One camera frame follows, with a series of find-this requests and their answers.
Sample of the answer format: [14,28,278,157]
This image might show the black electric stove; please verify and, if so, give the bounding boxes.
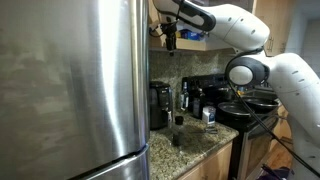
[182,74,272,180]

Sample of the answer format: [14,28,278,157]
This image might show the black scissors on counter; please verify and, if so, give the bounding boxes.
[204,126,218,134]

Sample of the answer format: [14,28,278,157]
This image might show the far black frying pan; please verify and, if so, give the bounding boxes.
[242,97,278,112]

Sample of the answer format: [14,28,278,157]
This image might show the white salt container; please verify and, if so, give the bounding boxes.
[202,106,216,124]

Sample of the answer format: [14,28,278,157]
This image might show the black frying pan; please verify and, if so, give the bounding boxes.
[217,102,252,120]
[242,97,278,112]

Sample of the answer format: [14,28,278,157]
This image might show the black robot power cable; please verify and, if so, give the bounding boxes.
[226,78,320,178]

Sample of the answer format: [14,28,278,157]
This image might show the stainless steel refrigerator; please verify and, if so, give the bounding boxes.
[0,0,150,180]

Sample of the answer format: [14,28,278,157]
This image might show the blue box in cabinet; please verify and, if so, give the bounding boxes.
[180,29,203,41]

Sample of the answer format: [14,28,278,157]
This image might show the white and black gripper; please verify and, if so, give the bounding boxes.
[161,22,177,51]

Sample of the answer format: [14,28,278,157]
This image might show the far upper wooden cabinets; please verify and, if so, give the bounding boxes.
[253,0,295,56]

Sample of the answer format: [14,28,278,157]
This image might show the lower wooden counter cabinet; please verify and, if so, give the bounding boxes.
[177,143,232,180]

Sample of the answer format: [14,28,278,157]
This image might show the near black frying pan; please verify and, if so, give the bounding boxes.
[217,102,252,120]

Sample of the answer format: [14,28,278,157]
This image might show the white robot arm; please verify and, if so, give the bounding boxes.
[152,0,320,180]

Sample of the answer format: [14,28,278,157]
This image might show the wooden cabinets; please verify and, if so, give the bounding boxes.
[273,105,292,143]
[253,0,295,56]

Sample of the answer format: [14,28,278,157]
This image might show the clear glass bottle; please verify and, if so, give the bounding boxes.
[180,82,189,111]

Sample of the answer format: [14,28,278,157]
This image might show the dark glass bottle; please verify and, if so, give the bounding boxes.
[193,88,206,119]

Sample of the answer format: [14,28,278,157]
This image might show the far lower wooden cabinets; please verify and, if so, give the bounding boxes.
[273,105,292,143]

